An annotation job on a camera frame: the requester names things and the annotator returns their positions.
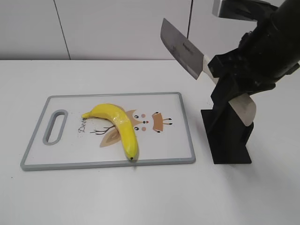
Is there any white grey-rimmed cutting board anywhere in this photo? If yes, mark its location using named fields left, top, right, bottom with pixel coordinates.
left=20, top=92, right=195, bottom=171

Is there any black knife stand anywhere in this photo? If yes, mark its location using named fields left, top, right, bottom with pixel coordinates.
left=201, top=104, right=254, bottom=165

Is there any white-handled cleaver knife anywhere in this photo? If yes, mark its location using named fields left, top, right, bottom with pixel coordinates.
left=160, top=18, right=256, bottom=127

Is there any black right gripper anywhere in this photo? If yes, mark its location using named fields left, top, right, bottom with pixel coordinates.
left=208, top=14, right=300, bottom=117

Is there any yellow plastic banana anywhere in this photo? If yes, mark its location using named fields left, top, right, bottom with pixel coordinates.
left=82, top=104, right=138, bottom=160

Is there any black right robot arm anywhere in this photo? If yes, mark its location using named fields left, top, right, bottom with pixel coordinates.
left=208, top=0, right=300, bottom=117

